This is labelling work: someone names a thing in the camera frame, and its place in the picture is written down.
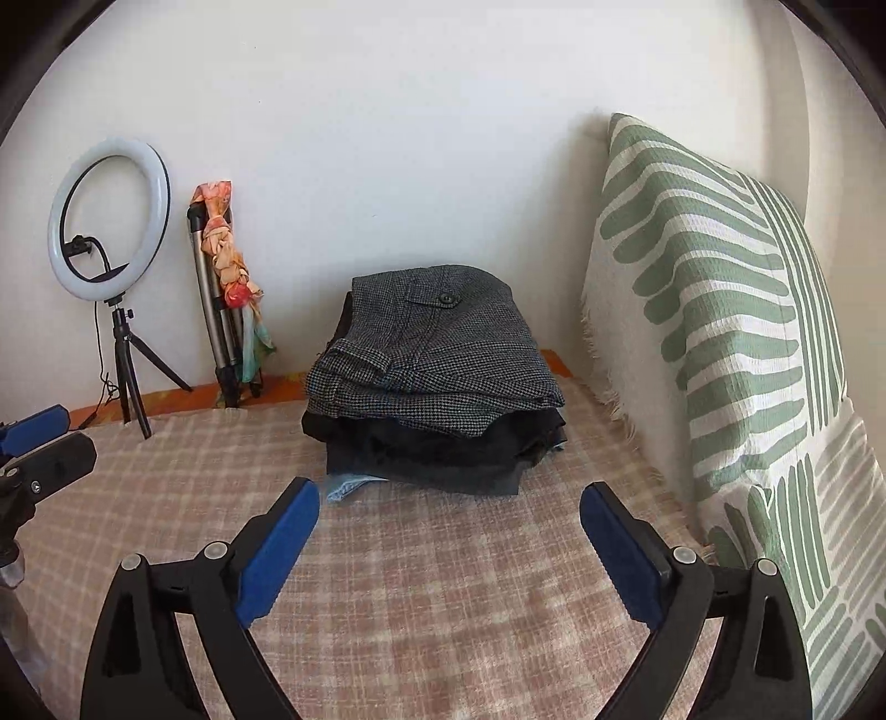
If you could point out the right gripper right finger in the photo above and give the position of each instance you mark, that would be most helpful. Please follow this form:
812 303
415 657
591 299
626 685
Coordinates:
758 668

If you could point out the folded silver tripod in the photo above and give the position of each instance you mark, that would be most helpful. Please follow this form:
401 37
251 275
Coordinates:
224 325

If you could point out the grey houndstooth shorts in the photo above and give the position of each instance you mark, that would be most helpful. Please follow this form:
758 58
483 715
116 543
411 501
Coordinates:
440 348

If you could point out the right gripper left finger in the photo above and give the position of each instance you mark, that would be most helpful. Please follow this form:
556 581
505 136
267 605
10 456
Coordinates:
137 665

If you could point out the green white leaf pillow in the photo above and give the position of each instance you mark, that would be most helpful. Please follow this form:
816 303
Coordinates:
710 322

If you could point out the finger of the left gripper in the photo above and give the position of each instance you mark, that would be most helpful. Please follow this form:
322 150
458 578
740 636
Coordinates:
42 473
18 438

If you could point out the stack of folded dark clothes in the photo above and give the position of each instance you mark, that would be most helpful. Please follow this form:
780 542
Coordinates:
488 464

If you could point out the white ring light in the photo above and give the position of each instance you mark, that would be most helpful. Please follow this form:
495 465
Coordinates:
108 218

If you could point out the light blue folded garment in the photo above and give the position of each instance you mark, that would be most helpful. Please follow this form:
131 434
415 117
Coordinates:
337 487

